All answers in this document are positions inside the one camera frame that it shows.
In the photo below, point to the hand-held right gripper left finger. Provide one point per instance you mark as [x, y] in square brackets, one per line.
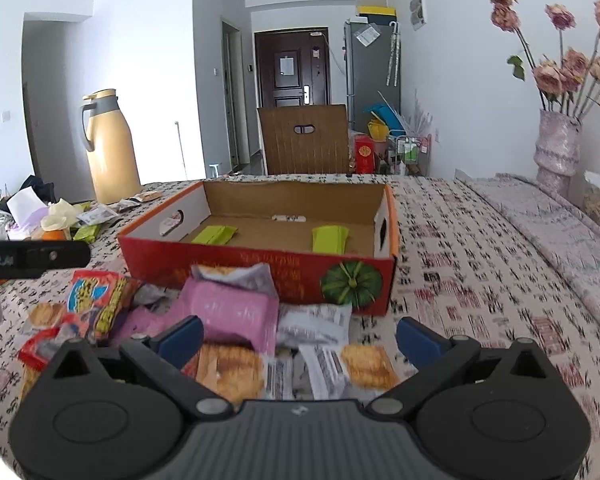
[180, 336]

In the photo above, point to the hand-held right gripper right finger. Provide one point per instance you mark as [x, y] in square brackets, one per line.
[416, 340]

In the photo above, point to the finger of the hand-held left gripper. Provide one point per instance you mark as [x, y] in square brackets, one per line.
[40, 257]

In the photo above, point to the pink snack packet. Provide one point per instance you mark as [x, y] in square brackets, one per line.
[230, 310]
[145, 321]

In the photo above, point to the round cookie packet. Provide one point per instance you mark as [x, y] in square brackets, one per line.
[47, 316]

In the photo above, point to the red cardboard box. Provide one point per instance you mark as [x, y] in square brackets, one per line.
[230, 270]

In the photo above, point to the snacks inside box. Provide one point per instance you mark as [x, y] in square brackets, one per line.
[37, 347]

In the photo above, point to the orange fruit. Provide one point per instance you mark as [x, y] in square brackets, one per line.
[55, 235]

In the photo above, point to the purple plastic bag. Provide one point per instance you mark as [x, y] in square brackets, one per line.
[25, 227]

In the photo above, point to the green snack packet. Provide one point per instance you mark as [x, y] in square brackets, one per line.
[330, 240]
[87, 231]
[80, 206]
[214, 235]

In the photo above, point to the white paper sheet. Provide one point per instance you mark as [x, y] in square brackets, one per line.
[25, 202]

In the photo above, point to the white cracker packet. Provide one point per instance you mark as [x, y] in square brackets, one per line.
[360, 365]

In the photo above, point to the orange cracker packet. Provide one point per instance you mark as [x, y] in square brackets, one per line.
[230, 372]

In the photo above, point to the black bag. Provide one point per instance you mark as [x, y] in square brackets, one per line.
[40, 185]

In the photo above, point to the red yellow snack packet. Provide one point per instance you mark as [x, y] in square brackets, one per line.
[100, 300]

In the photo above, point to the silver cracker packet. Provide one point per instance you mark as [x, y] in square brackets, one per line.
[235, 275]

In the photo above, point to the grey white snack packet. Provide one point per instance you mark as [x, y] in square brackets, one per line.
[315, 325]

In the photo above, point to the dark white sachet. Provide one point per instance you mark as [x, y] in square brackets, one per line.
[129, 204]

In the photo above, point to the small cracker packet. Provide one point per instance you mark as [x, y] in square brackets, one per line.
[149, 196]

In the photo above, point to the yellow thermos jug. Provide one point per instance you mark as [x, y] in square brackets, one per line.
[112, 155]

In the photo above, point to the small white stool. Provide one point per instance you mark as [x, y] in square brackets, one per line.
[215, 169]

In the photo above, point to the metal trolley rack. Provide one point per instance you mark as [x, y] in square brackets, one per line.
[410, 155]

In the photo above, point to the red gift box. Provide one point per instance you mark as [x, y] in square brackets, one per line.
[364, 155]

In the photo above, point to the yellow bag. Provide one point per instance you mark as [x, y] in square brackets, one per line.
[378, 131]

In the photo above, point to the wooden chair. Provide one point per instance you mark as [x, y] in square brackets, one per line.
[305, 150]

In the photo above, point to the pale dried branch bundle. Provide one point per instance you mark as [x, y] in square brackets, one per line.
[420, 117]

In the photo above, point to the blue plastic dustpan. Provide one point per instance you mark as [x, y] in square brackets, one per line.
[387, 116]

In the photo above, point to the pink ceramic vase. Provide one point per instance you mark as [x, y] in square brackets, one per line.
[557, 155]

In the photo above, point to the grey interior door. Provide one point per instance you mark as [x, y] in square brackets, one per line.
[231, 95]

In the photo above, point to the grey refrigerator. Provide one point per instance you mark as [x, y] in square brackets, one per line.
[370, 75]

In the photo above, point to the dark brown entrance door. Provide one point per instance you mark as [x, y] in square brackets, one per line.
[292, 90]

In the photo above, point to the folded patterned umbrella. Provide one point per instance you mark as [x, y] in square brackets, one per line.
[394, 55]

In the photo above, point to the white notice paper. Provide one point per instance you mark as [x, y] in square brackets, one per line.
[286, 65]

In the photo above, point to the dried pink rose bouquet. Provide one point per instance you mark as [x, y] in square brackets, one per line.
[560, 72]

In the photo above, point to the clear document bag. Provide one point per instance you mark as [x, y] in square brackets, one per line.
[367, 35]

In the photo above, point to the yellow box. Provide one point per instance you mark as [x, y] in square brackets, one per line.
[377, 13]

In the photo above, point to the white electric panel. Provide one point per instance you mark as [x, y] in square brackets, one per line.
[417, 7]

